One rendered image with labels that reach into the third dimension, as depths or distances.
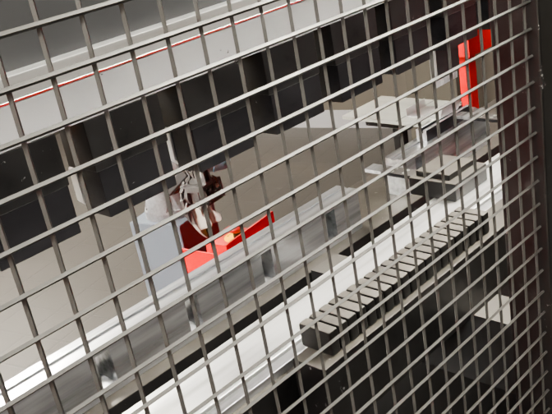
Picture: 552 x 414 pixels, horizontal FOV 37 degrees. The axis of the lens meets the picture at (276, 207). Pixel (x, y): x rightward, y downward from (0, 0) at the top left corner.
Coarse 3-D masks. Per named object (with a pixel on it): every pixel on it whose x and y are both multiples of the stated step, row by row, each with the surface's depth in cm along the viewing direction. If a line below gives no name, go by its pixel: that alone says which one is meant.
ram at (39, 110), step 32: (320, 0) 160; (352, 0) 167; (224, 32) 143; (256, 32) 149; (288, 32) 155; (128, 64) 130; (160, 64) 134; (192, 64) 139; (224, 64) 144; (32, 96) 119; (64, 96) 122; (96, 96) 126; (0, 128) 116; (32, 128) 119; (64, 128) 123
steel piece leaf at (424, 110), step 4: (420, 100) 213; (424, 100) 214; (412, 104) 211; (420, 104) 213; (424, 104) 214; (408, 108) 210; (412, 108) 211; (420, 108) 213; (424, 108) 213; (428, 108) 212; (432, 108) 211; (408, 112) 210; (412, 112) 211; (420, 112) 211; (424, 112) 210; (428, 112) 210; (440, 112) 208; (408, 116) 209; (412, 116) 209; (416, 116) 208; (432, 116) 206
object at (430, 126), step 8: (456, 112) 206; (440, 120) 203; (448, 120) 204; (424, 128) 201; (432, 128) 199; (440, 128) 202; (448, 128) 205; (416, 136) 200; (424, 136) 199; (432, 136) 200
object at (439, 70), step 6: (456, 48) 203; (438, 54) 197; (444, 54) 199; (456, 54) 203; (438, 60) 198; (444, 60) 200; (456, 60) 203; (438, 66) 198; (444, 66) 200; (456, 66) 204; (438, 72) 198; (456, 72) 206; (444, 78) 202; (438, 84) 201
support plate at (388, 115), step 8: (384, 96) 230; (368, 104) 225; (392, 104) 221; (400, 104) 220; (408, 104) 219; (432, 104) 215; (440, 104) 214; (352, 112) 221; (360, 112) 220; (368, 112) 219; (384, 112) 216; (392, 112) 215; (400, 112) 214; (368, 120) 214; (376, 120) 212; (384, 120) 210; (392, 120) 209; (408, 120) 207; (424, 120) 205
